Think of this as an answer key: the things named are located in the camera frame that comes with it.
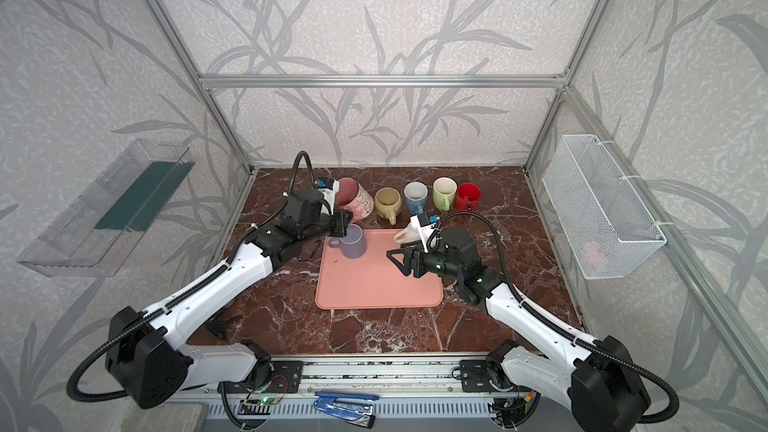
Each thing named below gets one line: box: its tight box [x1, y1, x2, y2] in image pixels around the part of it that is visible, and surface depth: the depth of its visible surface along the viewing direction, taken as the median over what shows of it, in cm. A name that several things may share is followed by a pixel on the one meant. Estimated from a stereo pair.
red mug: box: [456, 182, 482, 212], surface depth 104 cm
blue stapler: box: [314, 392, 379, 429], surface depth 69 cm
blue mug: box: [404, 181, 428, 215], surface depth 103 cm
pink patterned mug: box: [335, 176, 374, 222], surface depth 80 cm
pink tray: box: [315, 229, 444, 309], surface depth 91 cm
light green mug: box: [432, 176, 458, 212], surface depth 104 cm
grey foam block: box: [121, 399, 208, 432], surface depth 67 cm
